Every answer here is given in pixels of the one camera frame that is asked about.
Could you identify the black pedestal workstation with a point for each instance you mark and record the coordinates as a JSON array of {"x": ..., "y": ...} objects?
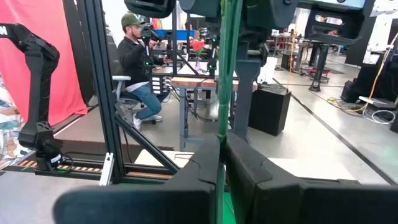
[
  {"x": 245, "y": 93},
  {"x": 339, "y": 34}
]

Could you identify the colourful patterned cloth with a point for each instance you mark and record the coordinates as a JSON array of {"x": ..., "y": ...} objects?
[{"x": 7, "y": 124}]

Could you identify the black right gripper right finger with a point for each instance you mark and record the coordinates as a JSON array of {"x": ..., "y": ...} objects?
[{"x": 295, "y": 205}]

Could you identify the red cloth backdrop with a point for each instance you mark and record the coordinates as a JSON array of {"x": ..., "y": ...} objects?
[{"x": 66, "y": 77}]

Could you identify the silver corner bracket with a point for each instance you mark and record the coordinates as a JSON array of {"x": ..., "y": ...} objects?
[{"x": 106, "y": 169}]

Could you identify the black diagonal frame brace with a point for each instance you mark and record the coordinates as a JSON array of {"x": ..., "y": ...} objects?
[{"x": 146, "y": 143}]

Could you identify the wooden top desk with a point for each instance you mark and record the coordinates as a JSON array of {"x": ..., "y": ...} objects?
[{"x": 192, "y": 82}]

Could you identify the black box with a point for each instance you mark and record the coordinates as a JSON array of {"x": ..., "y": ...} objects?
[{"x": 269, "y": 109}]

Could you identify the blue artificial flower bunch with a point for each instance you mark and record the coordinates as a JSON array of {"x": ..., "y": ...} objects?
[{"x": 228, "y": 77}]

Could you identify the grey office chair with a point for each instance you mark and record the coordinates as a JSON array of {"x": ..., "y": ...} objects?
[{"x": 121, "y": 78}]

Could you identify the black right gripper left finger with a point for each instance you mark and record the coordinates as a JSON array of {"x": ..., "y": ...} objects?
[{"x": 155, "y": 205}]

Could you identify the person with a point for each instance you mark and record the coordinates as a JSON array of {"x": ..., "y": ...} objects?
[{"x": 133, "y": 59}]

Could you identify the red flowers in vase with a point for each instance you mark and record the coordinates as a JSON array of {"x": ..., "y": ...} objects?
[{"x": 197, "y": 45}]

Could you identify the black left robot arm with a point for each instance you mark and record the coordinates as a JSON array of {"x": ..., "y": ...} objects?
[{"x": 37, "y": 93}]

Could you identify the black aluminium frame post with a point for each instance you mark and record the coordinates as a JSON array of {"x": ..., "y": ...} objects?
[{"x": 104, "y": 93}]

